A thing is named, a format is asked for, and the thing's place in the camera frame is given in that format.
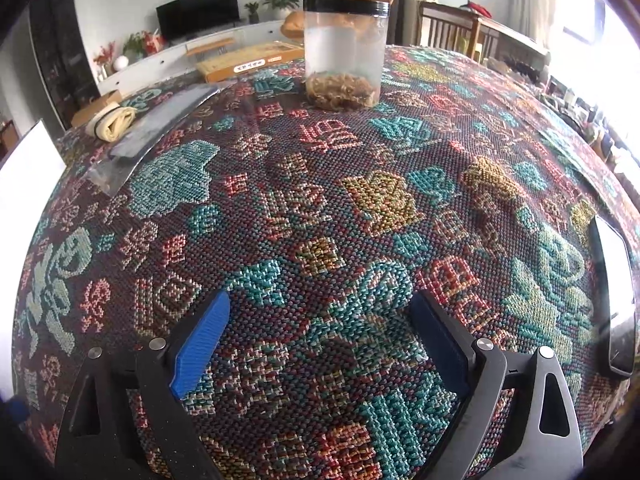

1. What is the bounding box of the large green potted plant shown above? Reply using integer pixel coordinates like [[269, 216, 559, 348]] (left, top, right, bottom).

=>
[[261, 0, 305, 21]]

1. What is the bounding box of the patterned woven blanket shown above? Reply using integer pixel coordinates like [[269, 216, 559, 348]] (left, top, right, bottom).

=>
[[12, 44, 640, 480]]

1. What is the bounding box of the vase of red flowers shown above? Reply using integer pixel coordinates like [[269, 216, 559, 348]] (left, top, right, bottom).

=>
[[94, 42, 116, 81]]

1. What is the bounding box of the white curtain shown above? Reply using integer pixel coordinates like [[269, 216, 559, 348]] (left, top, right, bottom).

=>
[[510, 0, 563, 46]]

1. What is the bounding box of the flat yellow box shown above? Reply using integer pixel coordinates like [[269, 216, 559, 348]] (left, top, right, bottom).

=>
[[196, 42, 305, 83]]

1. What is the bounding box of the beige rolled cloth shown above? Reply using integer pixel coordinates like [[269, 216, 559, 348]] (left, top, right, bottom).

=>
[[85, 102, 137, 142]]

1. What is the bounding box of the black smartphone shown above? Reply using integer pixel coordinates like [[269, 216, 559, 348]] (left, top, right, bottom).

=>
[[589, 215, 638, 378]]

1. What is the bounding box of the white television cabinet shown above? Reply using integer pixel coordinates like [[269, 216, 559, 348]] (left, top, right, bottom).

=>
[[97, 20, 306, 98]]

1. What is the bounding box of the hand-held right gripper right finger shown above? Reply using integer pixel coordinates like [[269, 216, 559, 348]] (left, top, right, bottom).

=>
[[409, 290, 585, 480]]

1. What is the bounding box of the clear plastic sleeve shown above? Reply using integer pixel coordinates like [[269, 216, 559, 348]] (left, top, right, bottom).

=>
[[82, 84, 236, 196]]

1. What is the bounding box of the wooden side table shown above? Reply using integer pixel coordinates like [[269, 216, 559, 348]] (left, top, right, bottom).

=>
[[186, 37, 236, 58]]

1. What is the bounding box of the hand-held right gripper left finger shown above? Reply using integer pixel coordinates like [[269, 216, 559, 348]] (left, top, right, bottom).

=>
[[55, 290, 232, 480]]

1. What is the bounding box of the black display cabinet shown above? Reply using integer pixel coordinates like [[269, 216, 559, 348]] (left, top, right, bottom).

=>
[[27, 0, 101, 128]]

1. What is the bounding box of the clear jar with black lid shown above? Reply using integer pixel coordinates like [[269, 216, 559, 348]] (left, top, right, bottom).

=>
[[302, 0, 391, 111]]

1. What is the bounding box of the red flowering potted plant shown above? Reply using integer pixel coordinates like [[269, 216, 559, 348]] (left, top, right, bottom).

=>
[[122, 31, 166, 58]]

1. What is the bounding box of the wooden slatted table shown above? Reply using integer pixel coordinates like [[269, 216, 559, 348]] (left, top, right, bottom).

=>
[[417, 0, 551, 66]]

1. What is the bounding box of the cardboard box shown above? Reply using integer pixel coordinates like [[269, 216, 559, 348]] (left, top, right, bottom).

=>
[[70, 90, 123, 128]]

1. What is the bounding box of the black television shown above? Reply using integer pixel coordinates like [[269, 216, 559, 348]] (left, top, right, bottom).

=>
[[156, 0, 240, 43]]

